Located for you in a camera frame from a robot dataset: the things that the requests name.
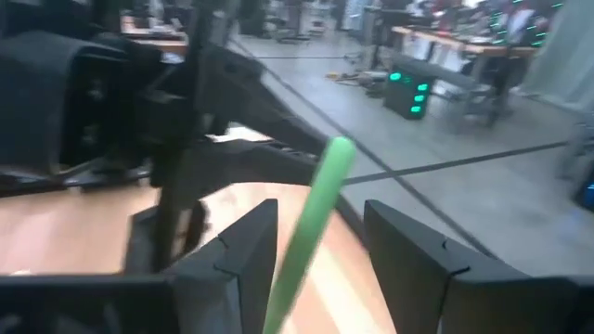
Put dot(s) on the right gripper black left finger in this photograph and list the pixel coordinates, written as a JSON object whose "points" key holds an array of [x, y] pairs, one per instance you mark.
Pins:
{"points": [[241, 278]]}

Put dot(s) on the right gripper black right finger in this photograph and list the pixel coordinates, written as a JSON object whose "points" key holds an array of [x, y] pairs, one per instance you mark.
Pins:
{"points": [[417, 278]]}

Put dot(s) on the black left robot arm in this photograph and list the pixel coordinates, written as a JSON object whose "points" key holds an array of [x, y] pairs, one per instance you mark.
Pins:
{"points": [[46, 93]]}

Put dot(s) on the computer tower with green lights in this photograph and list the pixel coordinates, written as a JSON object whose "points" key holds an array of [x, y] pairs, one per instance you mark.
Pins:
{"points": [[404, 97]]}

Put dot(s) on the black aluminium table frame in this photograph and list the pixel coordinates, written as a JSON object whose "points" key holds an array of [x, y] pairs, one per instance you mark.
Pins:
{"points": [[278, 125]]}

